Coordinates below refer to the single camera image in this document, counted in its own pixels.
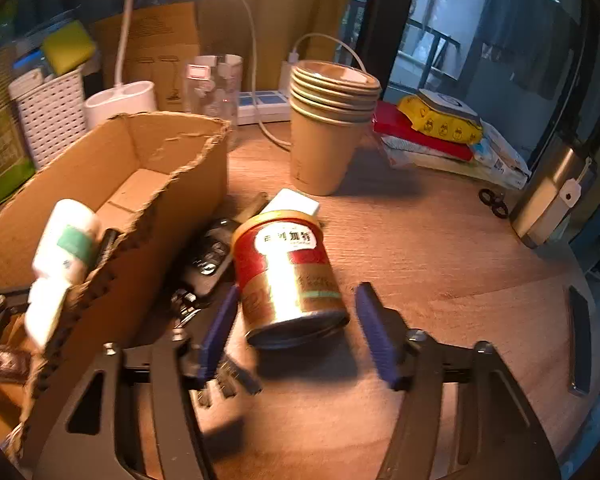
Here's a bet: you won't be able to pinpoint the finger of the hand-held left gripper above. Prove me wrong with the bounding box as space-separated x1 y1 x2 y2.
0 285 33 313
0 332 31 391

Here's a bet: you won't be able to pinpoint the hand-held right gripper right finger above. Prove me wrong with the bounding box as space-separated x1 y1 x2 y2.
355 281 563 480

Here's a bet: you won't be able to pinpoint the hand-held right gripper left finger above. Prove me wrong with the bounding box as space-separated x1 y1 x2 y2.
32 282 241 480

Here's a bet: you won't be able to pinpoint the white plastic bottle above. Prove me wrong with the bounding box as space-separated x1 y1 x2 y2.
24 199 103 353

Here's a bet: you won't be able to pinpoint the red and gold can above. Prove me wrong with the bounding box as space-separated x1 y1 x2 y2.
231 208 351 351

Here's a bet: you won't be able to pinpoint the torn cardboard box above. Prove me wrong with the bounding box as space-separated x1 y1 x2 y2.
0 112 231 466

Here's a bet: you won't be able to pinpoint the metal keyring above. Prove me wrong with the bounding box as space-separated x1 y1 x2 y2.
167 287 206 328

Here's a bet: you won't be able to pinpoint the black cylindrical tool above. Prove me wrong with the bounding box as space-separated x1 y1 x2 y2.
195 350 263 406

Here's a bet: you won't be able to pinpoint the black car key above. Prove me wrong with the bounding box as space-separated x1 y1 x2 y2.
182 192 268 301

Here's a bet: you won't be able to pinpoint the white charger adapter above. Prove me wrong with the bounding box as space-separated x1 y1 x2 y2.
262 187 322 221

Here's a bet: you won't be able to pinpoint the green box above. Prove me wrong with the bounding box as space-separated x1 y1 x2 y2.
0 0 36 218

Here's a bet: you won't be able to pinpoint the black scissors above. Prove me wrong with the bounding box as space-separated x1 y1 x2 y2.
478 188 510 220

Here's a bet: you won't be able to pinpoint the stack of brown paper cups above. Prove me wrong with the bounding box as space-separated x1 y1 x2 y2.
288 59 382 197

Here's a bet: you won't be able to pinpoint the clear plastic bag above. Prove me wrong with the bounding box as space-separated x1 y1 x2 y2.
380 132 481 171

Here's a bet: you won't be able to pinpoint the white woven basket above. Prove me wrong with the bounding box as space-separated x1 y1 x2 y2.
7 62 88 171

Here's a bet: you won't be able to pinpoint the black smartphone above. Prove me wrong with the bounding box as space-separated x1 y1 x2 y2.
566 285 593 397

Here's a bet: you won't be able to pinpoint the steel tumbler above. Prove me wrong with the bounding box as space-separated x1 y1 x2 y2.
509 125 596 250

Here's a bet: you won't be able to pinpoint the red flat package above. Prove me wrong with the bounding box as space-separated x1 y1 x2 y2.
371 100 476 161

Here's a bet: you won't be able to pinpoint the white packets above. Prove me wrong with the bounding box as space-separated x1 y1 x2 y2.
472 120 533 191

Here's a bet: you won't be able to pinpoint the yellow wet wipes pack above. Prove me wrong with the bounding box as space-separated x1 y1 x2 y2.
397 92 483 145

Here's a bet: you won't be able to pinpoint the white power strip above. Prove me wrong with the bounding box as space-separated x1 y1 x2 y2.
237 90 293 126

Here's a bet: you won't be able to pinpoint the white desk lamp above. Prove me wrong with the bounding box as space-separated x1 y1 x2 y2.
84 0 158 131

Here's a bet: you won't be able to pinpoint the clear plastic cup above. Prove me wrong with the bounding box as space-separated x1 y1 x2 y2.
182 54 245 151

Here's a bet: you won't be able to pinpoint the white paper tag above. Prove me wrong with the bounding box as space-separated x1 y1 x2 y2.
555 157 593 208

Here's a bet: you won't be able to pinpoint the white flat device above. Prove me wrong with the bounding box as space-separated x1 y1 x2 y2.
417 88 481 126

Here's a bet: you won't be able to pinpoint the yellow-green sponge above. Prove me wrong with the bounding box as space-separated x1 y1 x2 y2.
40 21 97 77

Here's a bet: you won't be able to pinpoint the flat brown cardboard box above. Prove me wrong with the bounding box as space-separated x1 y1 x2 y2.
92 1 203 113

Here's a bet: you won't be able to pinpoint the balcony railing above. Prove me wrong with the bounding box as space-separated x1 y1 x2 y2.
400 17 466 81

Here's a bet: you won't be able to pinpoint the yellow curtain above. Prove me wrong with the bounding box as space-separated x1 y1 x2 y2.
190 0 366 96

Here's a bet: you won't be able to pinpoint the hanging clothes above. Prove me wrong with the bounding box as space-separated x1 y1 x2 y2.
480 0 581 101

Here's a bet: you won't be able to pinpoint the white cable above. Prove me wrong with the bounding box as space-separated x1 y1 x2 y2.
287 32 368 81
150 0 293 151

